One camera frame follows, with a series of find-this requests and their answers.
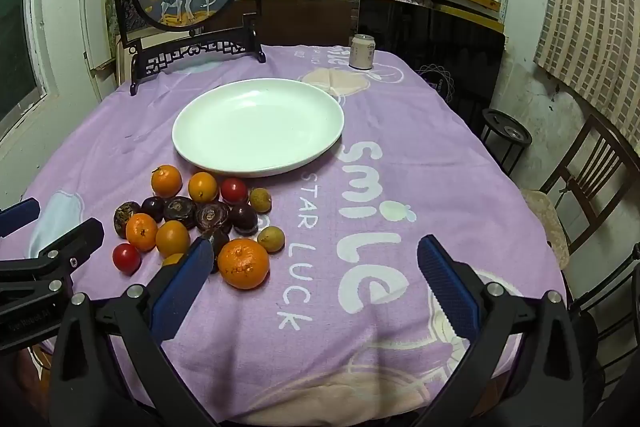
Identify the window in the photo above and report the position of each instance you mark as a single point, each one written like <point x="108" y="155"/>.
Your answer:
<point x="17" y="47"/>

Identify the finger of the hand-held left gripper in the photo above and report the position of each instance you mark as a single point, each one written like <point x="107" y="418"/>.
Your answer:
<point x="20" y="214"/>
<point x="75" y="244"/>

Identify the dark brown water chestnut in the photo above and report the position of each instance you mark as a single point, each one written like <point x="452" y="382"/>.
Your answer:
<point x="179" y="210"/>
<point x="212" y="217"/>
<point x="221" y="241"/>
<point x="122" y="218"/>

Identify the purple printed tablecloth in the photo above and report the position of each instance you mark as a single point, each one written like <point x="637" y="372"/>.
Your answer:
<point x="310" y="357"/>

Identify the beige seat cushion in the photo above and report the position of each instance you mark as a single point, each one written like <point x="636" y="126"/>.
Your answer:
<point x="547" y="222"/>

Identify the white plate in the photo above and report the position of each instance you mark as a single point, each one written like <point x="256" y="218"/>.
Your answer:
<point x="257" y="127"/>

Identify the beige drink can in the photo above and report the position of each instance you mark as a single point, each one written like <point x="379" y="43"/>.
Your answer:
<point x="361" y="53"/>

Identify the red cherry tomato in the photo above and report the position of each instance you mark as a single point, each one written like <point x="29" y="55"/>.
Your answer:
<point x="234" y="191"/>
<point x="126" y="258"/>

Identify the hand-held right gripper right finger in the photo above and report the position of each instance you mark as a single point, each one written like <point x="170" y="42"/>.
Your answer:
<point x="447" y="287"/>

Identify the black round stool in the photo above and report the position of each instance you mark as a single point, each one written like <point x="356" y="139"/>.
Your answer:
<point x="506" y="132"/>

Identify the checkered curtain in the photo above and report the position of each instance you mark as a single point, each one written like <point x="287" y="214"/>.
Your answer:
<point x="590" y="7"/>

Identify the brown wooden chair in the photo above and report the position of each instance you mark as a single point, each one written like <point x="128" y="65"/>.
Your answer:
<point x="595" y="172"/>

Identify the large mandarin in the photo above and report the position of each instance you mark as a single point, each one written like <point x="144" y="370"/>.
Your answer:
<point x="245" y="263"/>

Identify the tan longan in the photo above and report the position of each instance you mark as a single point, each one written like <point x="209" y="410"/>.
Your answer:
<point x="260" y="200"/>
<point x="271" y="239"/>

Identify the black metal chair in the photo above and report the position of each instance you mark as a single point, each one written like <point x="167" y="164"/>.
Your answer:
<point x="615" y="307"/>

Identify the dark purple passion fruit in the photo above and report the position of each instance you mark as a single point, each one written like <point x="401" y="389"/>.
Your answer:
<point x="152" y="208"/>
<point x="243" y="219"/>

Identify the smooth orange fruit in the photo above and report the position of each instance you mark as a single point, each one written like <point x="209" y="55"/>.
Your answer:
<point x="172" y="238"/>
<point x="203" y="187"/>
<point x="166" y="180"/>

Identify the small mandarin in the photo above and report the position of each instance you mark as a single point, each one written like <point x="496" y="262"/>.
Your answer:
<point x="141" y="232"/>

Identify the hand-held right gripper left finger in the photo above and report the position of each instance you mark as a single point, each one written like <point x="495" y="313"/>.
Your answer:
<point x="182" y="287"/>

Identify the brown wooden board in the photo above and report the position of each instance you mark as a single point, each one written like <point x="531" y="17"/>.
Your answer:
<point x="305" y="22"/>

